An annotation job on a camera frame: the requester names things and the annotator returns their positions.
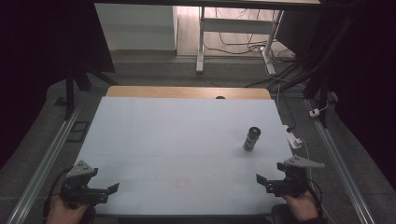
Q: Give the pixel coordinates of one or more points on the wooden table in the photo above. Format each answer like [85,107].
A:
[186,92]

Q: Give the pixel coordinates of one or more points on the person's left hand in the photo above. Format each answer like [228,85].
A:
[63,212]

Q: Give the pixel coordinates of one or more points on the black can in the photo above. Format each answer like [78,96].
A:
[251,138]

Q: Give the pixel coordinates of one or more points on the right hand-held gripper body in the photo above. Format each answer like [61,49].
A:
[292,179]

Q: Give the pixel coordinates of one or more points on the black stand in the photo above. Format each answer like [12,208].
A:
[73,84]
[320,81]

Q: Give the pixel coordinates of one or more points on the white table mat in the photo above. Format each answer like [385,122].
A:
[174,149]

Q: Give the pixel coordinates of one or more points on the white desk frame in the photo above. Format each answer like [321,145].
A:
[233,26]

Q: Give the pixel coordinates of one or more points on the white plug adapter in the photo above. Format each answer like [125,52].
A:
[314,112]

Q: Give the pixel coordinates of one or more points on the metal rail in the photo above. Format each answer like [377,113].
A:
[339,168]
[43,165]

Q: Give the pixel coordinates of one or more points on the person's right hand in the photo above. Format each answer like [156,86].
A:
[300,207]

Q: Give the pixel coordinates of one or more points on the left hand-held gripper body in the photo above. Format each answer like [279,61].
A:
[77,188]

